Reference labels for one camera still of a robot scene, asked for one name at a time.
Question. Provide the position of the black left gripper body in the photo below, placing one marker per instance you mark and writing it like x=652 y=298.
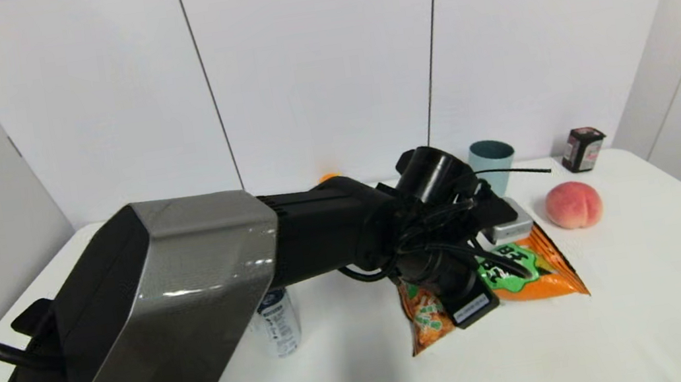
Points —
x=462 y=297

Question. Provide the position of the orange cookie bag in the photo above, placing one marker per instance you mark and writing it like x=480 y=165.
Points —
x=546 y=278

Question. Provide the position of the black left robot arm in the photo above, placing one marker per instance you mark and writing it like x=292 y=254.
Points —
x=194 y=285

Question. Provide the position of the teal plastic cup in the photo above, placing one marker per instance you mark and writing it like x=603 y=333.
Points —
x=496 y=159

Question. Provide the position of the pink peach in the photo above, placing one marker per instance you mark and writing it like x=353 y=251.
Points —
x=574 y=205

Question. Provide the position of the orange and cream toy bun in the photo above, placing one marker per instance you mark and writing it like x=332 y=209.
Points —
x=330 y=177

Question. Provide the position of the white bottle with blue cap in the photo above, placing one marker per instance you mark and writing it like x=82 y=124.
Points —
x=279 y=326

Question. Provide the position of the dark jam jar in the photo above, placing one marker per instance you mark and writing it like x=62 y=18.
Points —
x=583 y=150

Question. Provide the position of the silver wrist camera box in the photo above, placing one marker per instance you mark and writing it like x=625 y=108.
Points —
x=511 y=227

